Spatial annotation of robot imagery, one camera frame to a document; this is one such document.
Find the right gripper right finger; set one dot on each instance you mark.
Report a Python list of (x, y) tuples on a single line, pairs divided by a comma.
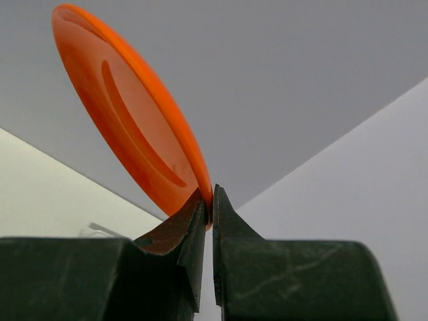
[(260, 279)]

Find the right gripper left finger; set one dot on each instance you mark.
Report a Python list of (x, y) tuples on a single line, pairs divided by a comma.
[(156, 276)]

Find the orange plate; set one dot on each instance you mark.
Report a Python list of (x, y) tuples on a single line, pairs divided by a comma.
[(132, 109)]

